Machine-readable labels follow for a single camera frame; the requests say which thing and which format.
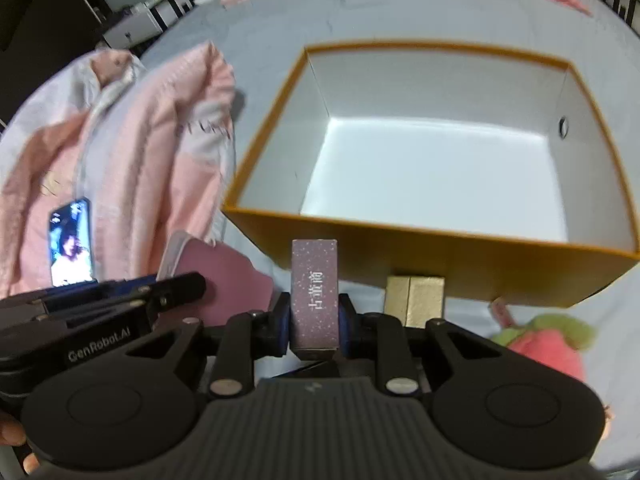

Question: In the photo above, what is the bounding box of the person's left hand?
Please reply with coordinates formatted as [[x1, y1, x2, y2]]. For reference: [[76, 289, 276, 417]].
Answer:
[[0, 406, 42, 476]]

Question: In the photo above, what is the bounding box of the white storage unit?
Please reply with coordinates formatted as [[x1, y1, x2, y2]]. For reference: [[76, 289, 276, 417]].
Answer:
[[102, 0, 167, 52]]

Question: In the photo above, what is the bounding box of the pink plush peach toy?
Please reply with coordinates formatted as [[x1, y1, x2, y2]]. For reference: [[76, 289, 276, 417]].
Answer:
[[492, 312, 599, 384]]

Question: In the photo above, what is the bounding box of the purple speckled small box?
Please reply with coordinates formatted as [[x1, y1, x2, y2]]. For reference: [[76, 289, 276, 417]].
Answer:
[[291, 239, 342, 361]]

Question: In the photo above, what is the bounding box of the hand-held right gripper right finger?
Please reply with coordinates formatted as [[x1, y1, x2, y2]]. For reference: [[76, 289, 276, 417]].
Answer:
[[338, 293, 506, 397]]

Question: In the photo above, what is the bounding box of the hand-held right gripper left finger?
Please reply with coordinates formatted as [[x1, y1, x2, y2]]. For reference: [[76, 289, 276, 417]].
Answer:
[[125, 293, 293, 401]]

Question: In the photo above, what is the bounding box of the black metal rack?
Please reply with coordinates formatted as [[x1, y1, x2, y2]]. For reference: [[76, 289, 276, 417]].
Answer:
[[144, 0, 202, 32]]

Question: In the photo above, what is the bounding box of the pink white quilt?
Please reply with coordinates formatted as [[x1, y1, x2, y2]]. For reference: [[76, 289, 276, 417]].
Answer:
[[0, 42, 237, 298]]

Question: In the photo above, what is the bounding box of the smartphone with lit screen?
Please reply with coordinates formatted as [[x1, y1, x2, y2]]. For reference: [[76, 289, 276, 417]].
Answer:
[[47, 198, 97, 287]]

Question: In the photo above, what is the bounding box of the black cabinet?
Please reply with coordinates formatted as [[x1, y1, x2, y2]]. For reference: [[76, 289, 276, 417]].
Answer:
[[0, 0, 112, 128]]

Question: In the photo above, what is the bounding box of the small gold box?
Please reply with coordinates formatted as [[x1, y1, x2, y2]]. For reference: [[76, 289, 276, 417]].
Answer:
[[385, 275, 446, 329]]

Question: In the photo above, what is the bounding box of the large orange cardboard box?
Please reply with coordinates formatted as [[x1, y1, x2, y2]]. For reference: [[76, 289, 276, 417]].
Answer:
[[221, 42, 640, 309]]

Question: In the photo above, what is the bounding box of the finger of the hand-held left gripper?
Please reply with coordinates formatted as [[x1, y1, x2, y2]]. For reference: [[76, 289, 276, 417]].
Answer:
[[40, 271, 207, 312], [29, 295, 152, 324]]

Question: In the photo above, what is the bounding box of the pink pouch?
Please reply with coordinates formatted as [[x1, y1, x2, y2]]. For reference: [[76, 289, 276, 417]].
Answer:
[[156, 231, 273, 329]]

